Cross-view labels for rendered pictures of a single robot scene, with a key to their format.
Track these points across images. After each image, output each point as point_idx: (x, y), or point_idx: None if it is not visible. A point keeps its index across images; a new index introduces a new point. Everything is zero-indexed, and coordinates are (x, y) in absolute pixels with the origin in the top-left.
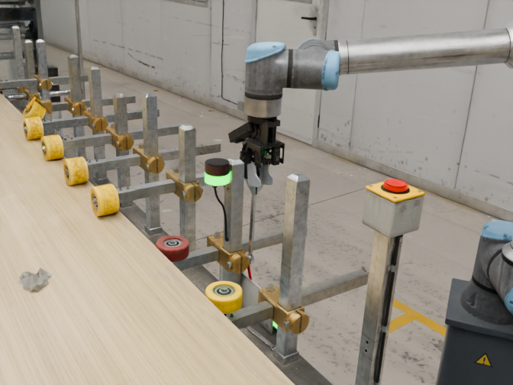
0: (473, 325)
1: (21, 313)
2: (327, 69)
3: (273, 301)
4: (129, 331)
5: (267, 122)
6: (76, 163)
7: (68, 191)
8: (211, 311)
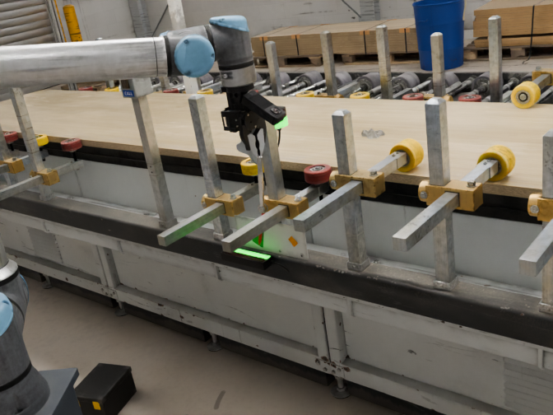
0: (48, 370)
1: (353, 128)
2: None
3: (227, 193)
4: (289, 140)
5: None
6: (487, 149)
7: None
8: None
